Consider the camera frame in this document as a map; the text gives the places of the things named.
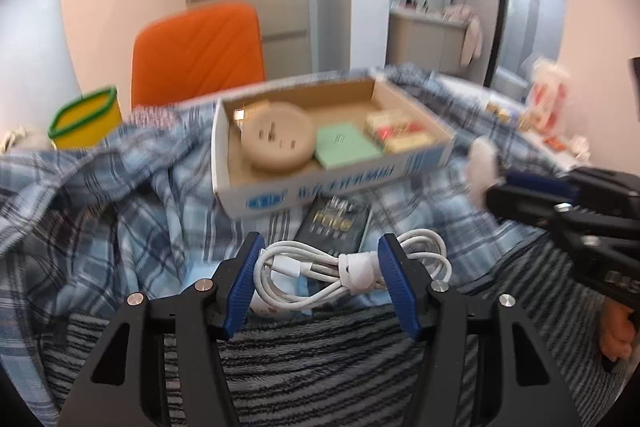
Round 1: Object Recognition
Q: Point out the beige round perforated disc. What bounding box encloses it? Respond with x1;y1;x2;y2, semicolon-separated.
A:
240;102;317;172

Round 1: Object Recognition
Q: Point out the cardboard tray box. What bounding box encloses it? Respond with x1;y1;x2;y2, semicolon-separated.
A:
212;75;454;219

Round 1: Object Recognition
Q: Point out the black face sachet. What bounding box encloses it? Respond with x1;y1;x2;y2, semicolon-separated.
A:
294;194;371;257

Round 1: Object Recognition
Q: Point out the beige clothes pile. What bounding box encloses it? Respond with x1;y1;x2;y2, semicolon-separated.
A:
0;126;55;155

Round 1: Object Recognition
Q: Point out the person's right hand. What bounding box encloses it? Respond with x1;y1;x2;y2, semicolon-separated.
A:
599;299;636;361

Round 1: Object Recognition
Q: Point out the blue plaid shirt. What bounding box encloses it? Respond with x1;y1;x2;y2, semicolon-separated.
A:
1;64;559;426

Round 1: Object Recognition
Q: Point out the red gold cigarette box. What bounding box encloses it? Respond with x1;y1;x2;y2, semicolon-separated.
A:
364;109;436;155

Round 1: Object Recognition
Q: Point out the gold blue cigarette pack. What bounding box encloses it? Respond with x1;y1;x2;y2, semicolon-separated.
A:
233;101;271;129

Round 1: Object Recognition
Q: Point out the green card pack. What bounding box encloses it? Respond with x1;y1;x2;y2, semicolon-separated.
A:
314;122;383;169

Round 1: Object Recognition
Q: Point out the white cup with pink print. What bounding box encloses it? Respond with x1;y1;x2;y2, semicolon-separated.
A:
527;57;570;135

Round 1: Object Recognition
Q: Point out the white usb cable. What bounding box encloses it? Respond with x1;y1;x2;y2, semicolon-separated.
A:
249;229;454;319

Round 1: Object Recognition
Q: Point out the pink towel on vanity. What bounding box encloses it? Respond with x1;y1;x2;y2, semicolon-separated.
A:
444;4;484;68

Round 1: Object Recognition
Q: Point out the small white round object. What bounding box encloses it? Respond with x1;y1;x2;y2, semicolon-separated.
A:
465;136;502;210

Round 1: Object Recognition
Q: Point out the yellow green-rimmed bin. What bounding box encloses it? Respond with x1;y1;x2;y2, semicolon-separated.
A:
48;86;122;150

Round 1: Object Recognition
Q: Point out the bathroom vanity cabinet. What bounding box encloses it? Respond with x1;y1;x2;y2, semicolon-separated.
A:
386;6;466;74

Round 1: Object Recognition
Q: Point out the striped grey towel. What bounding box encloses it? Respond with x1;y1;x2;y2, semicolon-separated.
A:
39;235;632;427

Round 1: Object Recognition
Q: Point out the orange chair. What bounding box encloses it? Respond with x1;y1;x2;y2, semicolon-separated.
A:
131;1;266;108

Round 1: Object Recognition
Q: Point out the gold pack on table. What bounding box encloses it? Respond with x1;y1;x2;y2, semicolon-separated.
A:
485;101;540;131

